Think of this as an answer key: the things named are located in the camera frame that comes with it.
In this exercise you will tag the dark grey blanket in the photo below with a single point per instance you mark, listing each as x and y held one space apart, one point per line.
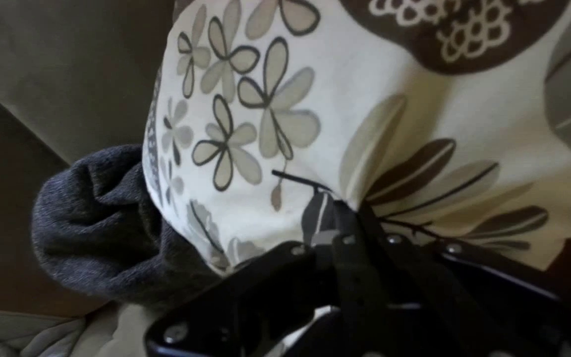
107 225

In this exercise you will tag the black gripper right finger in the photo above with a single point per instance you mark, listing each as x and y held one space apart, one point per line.
444 298

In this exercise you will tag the large flowery white pillow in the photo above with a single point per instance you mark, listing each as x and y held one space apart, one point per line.
377 120

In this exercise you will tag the grey fabric sofa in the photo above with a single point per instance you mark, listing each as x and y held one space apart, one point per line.
54 72

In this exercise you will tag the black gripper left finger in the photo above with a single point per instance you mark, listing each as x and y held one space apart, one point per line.
258 298

